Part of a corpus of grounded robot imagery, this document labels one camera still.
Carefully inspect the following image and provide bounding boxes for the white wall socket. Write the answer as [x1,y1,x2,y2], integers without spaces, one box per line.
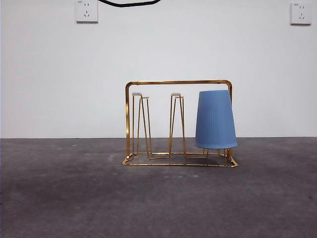
[75,0,99,24]
[290,2,312,26]

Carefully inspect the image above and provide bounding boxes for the black cable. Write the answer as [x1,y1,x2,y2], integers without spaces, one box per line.
[98,0,162,8]

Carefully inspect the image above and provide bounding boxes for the gold wire cup rack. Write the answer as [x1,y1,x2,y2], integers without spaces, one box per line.
[122,79,239,168]

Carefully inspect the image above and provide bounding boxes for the blue ribbed plastic cup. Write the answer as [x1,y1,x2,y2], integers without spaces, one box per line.
[195,89,238,150]

